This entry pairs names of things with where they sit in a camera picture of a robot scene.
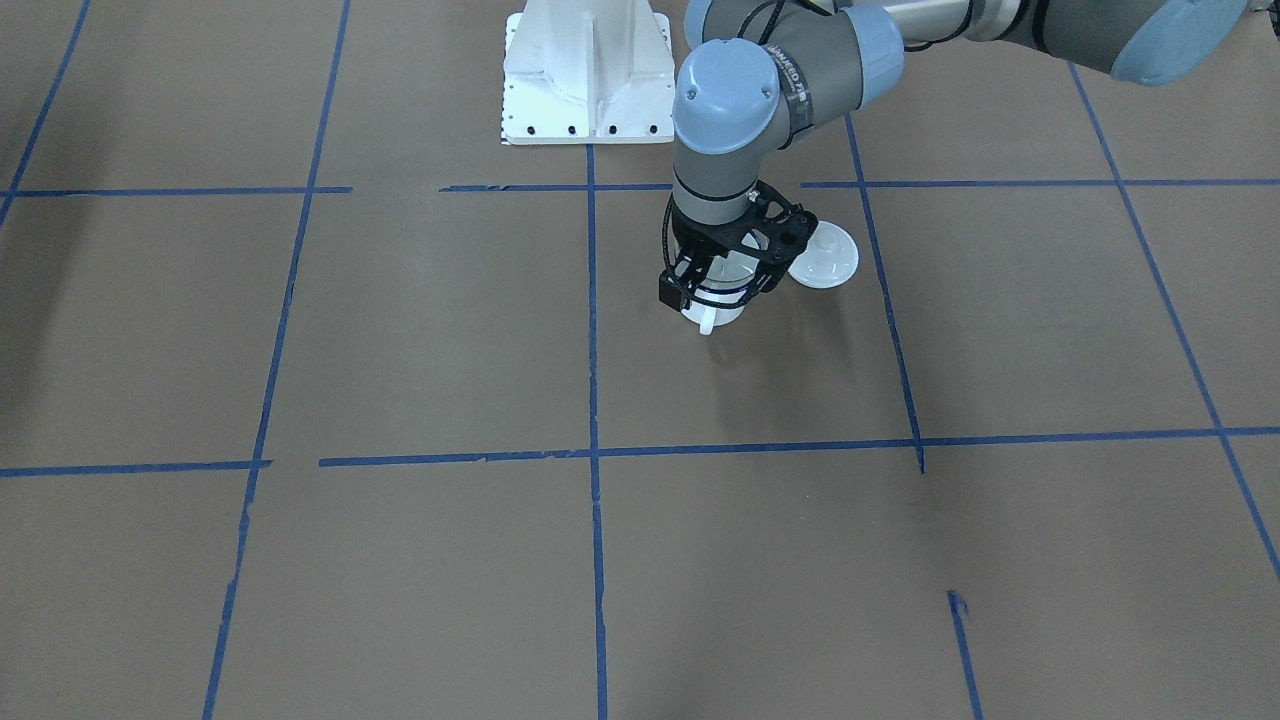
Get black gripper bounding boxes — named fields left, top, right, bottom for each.
left=660, top=181, right=819, bottom=301

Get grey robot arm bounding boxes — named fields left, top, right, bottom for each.
left=658, top=1, right=1248, bottom=311

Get white enamel mug blue rim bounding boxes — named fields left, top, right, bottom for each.
left=680, top=252, right=758, bottom=336

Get white ceramic lid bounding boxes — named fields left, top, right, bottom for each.
left=788, top=222, right=860, bottom=290

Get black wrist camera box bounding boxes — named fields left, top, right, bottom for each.
left=658, top=270, right=691, bottom=313

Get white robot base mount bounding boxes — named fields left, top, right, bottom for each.
left=500, top=1, right=676, bottom=146

